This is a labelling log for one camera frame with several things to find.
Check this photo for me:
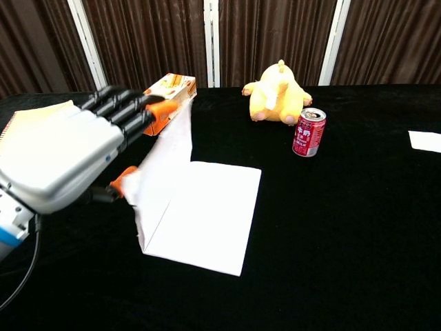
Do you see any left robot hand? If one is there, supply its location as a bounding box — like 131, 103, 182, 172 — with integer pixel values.
0, 86, 180, 215

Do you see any white cloth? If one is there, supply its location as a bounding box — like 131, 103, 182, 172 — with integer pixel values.
121, 100, 263, 277

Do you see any cream spiral notebook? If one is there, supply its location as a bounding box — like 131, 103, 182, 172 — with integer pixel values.
0, 99, 75, 146

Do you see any orange biscuit box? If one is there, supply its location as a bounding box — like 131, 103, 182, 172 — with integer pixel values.
141, 72, 198, 137

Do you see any yellow plush toy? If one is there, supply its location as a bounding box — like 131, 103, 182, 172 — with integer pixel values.
241, 59, 314, 126

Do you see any brown pleated curtain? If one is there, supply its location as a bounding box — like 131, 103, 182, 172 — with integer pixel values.
0, 0, 441, 100

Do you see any red milk can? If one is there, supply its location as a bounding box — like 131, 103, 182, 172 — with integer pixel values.
291, 107, 327, 158

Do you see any black table cloth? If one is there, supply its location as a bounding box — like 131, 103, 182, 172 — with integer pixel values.
0, 83, 441, 331

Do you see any white paper sheet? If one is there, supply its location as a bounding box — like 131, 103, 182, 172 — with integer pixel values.
408, 130, 441, 154

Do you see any black cable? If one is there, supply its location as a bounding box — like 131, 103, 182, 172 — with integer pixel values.
0, 214, 42, 311

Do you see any white screen frame post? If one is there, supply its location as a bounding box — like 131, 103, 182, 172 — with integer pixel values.
317, 0, 352, 87
203, 0, 221, 88
66, 0, 110, 92

